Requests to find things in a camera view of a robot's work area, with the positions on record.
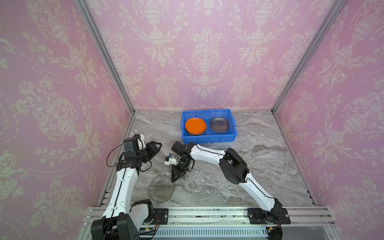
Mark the clear grey glass plate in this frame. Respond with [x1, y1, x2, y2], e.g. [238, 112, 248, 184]
[148, 176, 176, 203]

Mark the aluminium mounting rail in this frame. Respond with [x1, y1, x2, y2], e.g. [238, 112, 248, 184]
[78, 205, 338, 240]

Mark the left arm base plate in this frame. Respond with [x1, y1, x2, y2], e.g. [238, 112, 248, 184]
[143, 208, 169, 225]

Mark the left aluminium frame post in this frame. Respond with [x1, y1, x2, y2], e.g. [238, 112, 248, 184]
[75, 0, 135, 116]

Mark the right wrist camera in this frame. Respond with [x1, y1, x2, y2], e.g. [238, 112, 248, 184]
[165, 154, 180, 166]

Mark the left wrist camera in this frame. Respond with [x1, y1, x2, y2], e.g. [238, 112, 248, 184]
[133, 134, 146, 150]

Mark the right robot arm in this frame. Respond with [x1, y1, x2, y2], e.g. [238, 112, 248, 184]
[171, 141, 283, 224]

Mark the right aluminium frame post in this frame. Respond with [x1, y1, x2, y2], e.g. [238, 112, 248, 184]
[271, 0, 347, 116]

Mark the aluminium frame post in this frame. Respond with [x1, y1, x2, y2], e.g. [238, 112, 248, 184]
[75, 0, 135, 116]
[271, 0, 347, 116]

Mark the blue patterned ceramic plate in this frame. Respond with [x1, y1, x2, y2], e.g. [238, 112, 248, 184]
[187, 132, 205, 136]

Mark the orange plastic plate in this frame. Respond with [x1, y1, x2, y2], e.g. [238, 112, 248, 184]
[185, 118, 207, 134]

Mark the blue plastic bin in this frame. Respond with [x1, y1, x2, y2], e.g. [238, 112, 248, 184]
[181, 109, 238, 144]

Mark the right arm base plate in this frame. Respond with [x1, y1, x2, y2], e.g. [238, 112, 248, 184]
[247, 208, 291, 225]

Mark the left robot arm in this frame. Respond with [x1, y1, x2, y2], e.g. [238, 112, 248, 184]
[91, 134, 162, 240]

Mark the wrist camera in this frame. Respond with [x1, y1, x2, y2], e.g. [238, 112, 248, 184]
[165, 154, 180, 166]
[133, 134, 146, 150]

